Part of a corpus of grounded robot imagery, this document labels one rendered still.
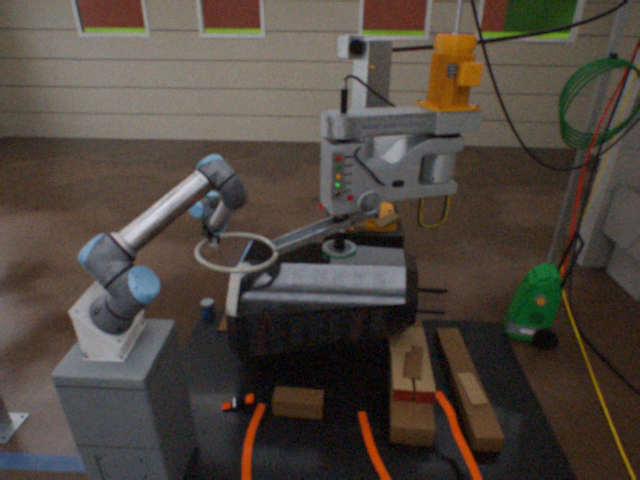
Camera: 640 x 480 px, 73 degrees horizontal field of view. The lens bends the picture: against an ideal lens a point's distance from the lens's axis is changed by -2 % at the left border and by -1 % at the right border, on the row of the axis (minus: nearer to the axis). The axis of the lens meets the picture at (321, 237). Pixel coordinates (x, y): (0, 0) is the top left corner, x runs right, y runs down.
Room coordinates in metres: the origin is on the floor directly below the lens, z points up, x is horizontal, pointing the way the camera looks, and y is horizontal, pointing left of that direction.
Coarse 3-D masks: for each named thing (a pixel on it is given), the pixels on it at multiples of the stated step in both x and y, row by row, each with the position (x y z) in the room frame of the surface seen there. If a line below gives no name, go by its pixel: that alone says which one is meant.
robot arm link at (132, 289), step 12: (132, 264) 1.54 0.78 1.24; (120, 276) 1.46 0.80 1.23; (132, 276) 1.46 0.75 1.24; (144, 276) 1.50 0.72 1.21; (156, 276) 1.56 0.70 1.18; (108, 288) 1.45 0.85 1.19; (120, 288) 1.44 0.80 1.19; (132, 288) 1.43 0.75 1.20; (144, 288) 1.45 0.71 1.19; (156, 288) 1.50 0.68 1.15; (108, 300) 1.45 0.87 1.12; (120, 300) 1.43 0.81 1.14; (132, 300) 1.42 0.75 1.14; (144, 300) 1.44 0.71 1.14; (120, 312) 1.42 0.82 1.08; (132, 312) 1.44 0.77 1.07
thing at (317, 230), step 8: (352, 216) 2.54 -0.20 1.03; (360, 216) 2.44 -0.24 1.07; (368, 216) 2.46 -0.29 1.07; (376, 216) 2.43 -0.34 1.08; (312, 224) 2.46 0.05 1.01; (320, 224) 2.47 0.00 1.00; (328, 224) 2.49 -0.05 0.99; (336, 224) 2.39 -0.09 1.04; (344, 224) 2.41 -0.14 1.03; (352, 224) 2.42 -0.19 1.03; (296, 232) 2.43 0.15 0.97; (304, 232) 2.44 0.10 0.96; (312, 232) 2.45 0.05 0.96; (320, 232) 2.36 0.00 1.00; (328, 232) 2.37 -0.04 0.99; (272, 240) 2.38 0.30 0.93; (280, 240) 2.39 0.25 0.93; (288, 240) 2.41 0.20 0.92; (296, 240) 2.32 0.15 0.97; (304, 240) 2.33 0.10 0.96; (312, 240) 2.34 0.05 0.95; (280, 248) 2.28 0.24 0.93; (288, 248) 2.30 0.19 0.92; (296, 248) 2.31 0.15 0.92
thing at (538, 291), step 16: (576, 256) 2.52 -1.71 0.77; (528, 272) 2.77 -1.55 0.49; (544, 272) 2.64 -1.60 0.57; (528, 288) 2.60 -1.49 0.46; (544, 288) 2.54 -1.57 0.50; (560, 288) 2.53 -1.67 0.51; (512, 304) 2.71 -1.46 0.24; (528, 304) 2.57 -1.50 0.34; (544, 304) 2.53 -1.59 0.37; (512, 320) 2.61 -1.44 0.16; (528, 320) 2.56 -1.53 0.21; (544, 320) 2.52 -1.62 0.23; (512, 336) 2.58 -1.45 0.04; (528, 336) 2.55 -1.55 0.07; (544, 336) 2.48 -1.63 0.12
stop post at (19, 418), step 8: (0, 400) 1.76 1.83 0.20; (0, 408) 1.74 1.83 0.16; (0, 416) 1.72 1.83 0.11; (8, 416) 1.77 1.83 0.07; (16, 416) 1.81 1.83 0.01; (24, 416) 1.81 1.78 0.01; (0, 424) 1.71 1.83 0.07; (8, 424) 1.75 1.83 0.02; (16, 424) 1.76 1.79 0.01; (0, 432) 1.70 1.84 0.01; (8, 432) 1.70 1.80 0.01; (0, 440) 1.65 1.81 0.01; (8, 440) 1.65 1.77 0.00
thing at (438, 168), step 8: (448, 152) 2.59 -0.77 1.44; (424, 160) 2.67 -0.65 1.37; (432, 160) 2.60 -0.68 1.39; (440, 160) 2.58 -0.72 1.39; (448, 160) 2.58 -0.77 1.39; (424, 168) 2.65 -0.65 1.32; (432, 168) 2.59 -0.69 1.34; (440, 168) 2.58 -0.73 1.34; (448, 168) 2.58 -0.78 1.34; (424, 176) 2.64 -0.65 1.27; (432, 176) 2.59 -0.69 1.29; (440, 176) 2.58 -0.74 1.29; (448, 176) 2.59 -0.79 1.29
